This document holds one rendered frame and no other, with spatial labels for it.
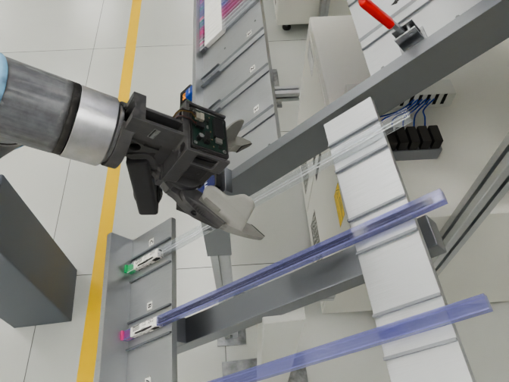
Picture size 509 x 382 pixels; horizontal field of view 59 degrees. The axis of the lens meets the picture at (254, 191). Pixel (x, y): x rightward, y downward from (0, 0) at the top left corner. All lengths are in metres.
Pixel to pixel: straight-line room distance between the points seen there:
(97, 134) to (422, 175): 0.76
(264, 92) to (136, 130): 0.41
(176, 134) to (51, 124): 0.12
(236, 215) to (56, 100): 0.22
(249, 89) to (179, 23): 1.64
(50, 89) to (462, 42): 0.48
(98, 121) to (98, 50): 1.96
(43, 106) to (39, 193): 1.45
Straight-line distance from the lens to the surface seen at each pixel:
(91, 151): 0.47
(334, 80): 1.22
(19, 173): 1.99
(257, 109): 0.83
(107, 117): 0.46
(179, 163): 0.48
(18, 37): 2.65
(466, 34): 0.64
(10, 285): 1.36
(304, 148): 0.72
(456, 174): 1.09
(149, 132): 0.47
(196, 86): 1.02
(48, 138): 0.46
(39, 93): 0.46
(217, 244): 0.88
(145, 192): 0.55
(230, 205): 0.51
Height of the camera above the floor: 1.42
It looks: 56 degrees down
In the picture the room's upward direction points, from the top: straight up
